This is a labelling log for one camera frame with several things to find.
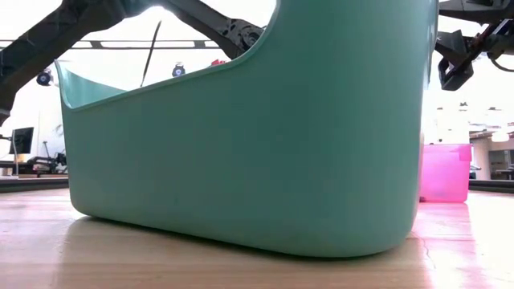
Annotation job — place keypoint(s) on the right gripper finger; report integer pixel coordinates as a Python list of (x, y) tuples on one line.
[(462, 80)]

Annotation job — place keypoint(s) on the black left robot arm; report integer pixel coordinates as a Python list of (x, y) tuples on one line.
[(40, 44)]

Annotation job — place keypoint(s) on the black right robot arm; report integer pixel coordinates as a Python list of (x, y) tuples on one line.
[(474, 10)]

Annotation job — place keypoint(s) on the pink plastic bin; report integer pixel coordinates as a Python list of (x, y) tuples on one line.
[(443, 172)]

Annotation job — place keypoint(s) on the teal plastic bin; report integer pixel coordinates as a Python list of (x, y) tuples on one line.
[(241, 160)]

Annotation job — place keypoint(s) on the blue round device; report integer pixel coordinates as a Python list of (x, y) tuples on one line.
[(178, 71), (44, 78)]

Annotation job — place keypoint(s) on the black horizontal beam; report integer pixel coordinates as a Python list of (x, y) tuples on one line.
[(100, 44)]

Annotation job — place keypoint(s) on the black monitor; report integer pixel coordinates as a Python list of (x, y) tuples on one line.
[(22, 140)]

